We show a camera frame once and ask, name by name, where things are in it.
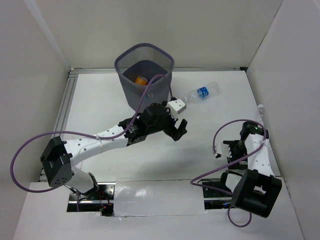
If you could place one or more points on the orange juice bottle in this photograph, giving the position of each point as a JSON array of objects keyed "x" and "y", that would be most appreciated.
[{"x": 142, "y": 81}]

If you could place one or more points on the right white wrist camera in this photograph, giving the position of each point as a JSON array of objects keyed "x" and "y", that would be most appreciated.
[{"x": 221, "y": 150}]

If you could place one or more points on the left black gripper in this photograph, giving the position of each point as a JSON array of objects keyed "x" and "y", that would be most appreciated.
[{"x": 173, "y": 126}]

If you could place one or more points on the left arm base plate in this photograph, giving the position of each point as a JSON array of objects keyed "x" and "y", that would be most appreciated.
[{"x": 102, "y": 202}]

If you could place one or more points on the aluminium frame rail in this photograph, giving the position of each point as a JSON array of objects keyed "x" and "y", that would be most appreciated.
[{"x": 94, "y": 101}]

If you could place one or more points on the clear bottle blue label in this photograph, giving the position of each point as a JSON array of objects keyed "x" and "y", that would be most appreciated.
[{"x": 197, "y": 95}]

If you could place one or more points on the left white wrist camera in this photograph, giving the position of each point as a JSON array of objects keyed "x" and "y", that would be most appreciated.
[{"x": 176, "y": 107}]

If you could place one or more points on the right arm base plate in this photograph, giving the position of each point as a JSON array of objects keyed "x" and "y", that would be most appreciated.
[{"x": 213, "y": 199}]

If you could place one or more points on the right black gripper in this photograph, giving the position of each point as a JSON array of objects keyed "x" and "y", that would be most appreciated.
[{"x": 232, "y": 144}]

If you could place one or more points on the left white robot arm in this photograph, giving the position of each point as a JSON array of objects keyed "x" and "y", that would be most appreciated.
[{"x": 60, "y": 158}]

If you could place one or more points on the clear bottle white cap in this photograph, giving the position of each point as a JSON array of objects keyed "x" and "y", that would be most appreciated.
[{"x": 261, "y": 115}]

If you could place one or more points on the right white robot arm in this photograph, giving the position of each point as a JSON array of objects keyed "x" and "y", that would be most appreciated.
[{"x": 250, "y": 177}]

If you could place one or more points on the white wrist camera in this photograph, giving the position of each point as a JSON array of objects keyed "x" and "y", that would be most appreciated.
[
  {"x": 176, "y": 107},
  {"x": 221, "y": 150}
]

